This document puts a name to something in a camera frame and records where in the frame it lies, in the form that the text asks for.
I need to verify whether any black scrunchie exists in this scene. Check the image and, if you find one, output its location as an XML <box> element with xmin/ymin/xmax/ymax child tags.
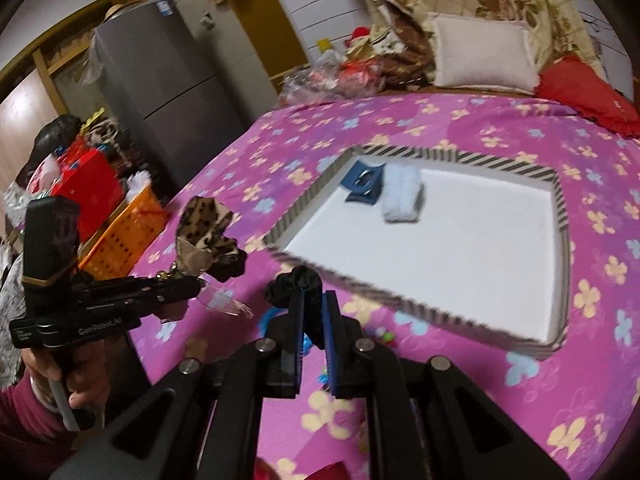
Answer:
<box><xmin>264</xmin><ymin>266</ymin><xmax>323</xmax><ymax>311</ymax></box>

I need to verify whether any leopard print hair bow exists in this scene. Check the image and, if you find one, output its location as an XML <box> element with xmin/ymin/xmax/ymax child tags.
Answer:
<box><xmin>157</xmin><ymin>196</ymin><xmax>247</xmax><ymax>283</ymax></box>

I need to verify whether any light blue fluffy scrunchie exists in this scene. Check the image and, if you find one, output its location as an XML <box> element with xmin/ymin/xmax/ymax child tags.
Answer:
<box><xmin>381</xmin><ymin>162</ymin><xmax>423</xmax><ymax>223</ymax></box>

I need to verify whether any dark blue hair claw clip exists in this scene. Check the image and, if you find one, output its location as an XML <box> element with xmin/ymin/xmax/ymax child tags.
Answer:
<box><xmin>341</xmin><ymin>160</ymin><xmax>384</xmax><ymax>206</ymax></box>

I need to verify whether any person's left hand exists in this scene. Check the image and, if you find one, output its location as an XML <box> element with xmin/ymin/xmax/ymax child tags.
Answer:
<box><xmin>21</xmin><ymin>340</ymin><xmax>113</xmax><ymax>410</ymax></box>

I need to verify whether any orange plastic basket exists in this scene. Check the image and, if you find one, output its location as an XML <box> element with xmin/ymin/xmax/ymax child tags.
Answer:
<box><xmin>79</xmin><ymin>184</ymin><xmax>168</xmax><ymax>281</ymax></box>

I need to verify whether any striped cardboard tray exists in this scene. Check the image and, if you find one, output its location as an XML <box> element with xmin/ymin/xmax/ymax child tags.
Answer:
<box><xmin>264</xmin><ymin>145</ymin><xmax>570</xmax><ymax>360</ymax></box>

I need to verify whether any pink floral bedsheet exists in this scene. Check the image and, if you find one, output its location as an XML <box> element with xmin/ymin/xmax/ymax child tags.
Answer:
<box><xmin>131</xmin><ymin>93</ymin><xmax>640</xmax><ymax>479</ymax></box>

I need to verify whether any grey refrigerator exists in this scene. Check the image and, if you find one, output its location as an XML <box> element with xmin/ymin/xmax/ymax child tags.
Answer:
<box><xmin>94</xmin><ymin>0</ymin><xmax>244</xmax><ymax>198</ymax></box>

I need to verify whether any clear plastic bag pile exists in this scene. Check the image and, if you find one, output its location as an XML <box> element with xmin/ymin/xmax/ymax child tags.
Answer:
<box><xmin>278</xmin><ymin>60</ymin><xmax>384</xmax><ymax>107</ymax></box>

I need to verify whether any red santa plush toy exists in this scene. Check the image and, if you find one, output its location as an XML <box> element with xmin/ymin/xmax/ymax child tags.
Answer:
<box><xmin>344</xmin><ymin>25</ymin><xmax>386</xmax><ymax>61</ymax></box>

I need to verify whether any white pillow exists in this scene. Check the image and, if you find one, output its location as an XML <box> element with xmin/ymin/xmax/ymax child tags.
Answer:
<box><xmin>428</xmin><ymin>13</ymin><xmax>540</xmax><ymax>94</ymax></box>

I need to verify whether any red heart cushion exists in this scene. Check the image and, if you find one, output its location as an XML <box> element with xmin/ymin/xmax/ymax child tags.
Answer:
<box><xmin>535</xmin><ymin>55</ymin><xmax>639</xmax><ymax>139</ymax></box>

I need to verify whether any floral beige quilt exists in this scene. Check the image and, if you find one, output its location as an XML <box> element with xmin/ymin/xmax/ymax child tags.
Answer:
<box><xmin>364</xmin><ymin>0</ymin><xmax>605</xmax><ymax>86</ymax></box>

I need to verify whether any multicolour bead bracelet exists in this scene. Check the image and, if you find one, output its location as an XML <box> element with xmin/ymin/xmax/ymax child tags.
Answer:
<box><xmin>369</xmin><ymin>325</ymin><xmax>402</xmax><ymax>348</ymax></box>

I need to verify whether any blue bead bracelet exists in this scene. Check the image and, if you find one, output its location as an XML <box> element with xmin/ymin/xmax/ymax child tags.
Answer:
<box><xmin>257</xmin><ymin>306</ymin><xmax>314</xmax><ymax>354</ymax></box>

